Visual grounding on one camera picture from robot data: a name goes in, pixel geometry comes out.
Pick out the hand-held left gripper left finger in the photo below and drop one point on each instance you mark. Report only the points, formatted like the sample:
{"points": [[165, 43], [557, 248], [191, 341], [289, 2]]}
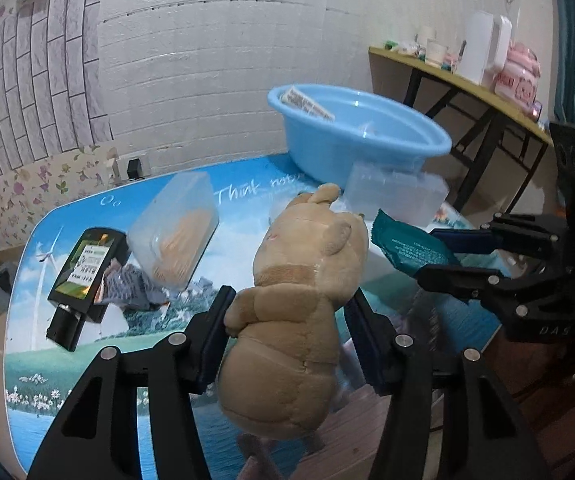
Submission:
{"points": [[212, 340]]}

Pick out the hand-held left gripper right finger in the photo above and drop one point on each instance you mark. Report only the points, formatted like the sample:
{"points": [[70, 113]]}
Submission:
{"points": [[362, 330]]}

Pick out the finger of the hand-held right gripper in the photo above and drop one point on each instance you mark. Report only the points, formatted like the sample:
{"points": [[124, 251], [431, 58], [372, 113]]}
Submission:
{"points": [[517, 237], [487, 287]]}

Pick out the brown plush bear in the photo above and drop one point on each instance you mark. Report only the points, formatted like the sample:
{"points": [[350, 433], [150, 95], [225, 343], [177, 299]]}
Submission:
{"points": [[277, 320]]}

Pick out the teal packet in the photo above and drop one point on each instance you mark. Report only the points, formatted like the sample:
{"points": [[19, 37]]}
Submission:
{"points": [[402, 245]]}

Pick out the clear plastic case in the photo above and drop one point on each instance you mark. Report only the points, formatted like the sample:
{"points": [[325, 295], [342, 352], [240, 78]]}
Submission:
{"points": [[392, 190]]}

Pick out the blue plastic basin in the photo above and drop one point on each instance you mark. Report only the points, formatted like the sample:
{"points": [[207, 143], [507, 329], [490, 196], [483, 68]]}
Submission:
{"points": [[392, 135]]}

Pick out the tall clear plastic container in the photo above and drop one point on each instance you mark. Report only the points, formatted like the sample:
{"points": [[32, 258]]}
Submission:
{"points": [[177, 225]]}

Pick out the small green container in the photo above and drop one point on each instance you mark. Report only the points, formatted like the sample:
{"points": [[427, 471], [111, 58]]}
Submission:
{"points": [[392, 45]]}

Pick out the grey orange snack packet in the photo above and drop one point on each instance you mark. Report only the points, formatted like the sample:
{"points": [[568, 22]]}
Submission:
{"points": [[132, 287]]}

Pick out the black green bottle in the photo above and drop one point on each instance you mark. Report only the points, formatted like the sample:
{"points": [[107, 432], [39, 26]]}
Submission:
{"points": [[67, 327]]}

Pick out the pink rice cooker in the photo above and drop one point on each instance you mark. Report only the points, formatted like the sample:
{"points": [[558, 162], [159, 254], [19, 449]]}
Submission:
{"points": [[517, 80]]}

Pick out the white electric kettle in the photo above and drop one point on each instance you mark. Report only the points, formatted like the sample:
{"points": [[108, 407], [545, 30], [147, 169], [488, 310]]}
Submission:
{"points": [[482, 50]]}

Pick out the yellow side table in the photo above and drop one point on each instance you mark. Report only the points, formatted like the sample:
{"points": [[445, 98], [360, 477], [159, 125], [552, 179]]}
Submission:
{"points": [[417, 62]]}

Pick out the white wall plug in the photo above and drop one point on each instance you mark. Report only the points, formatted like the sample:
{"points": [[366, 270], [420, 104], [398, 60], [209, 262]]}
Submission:
{"points": [[113, 170]]}

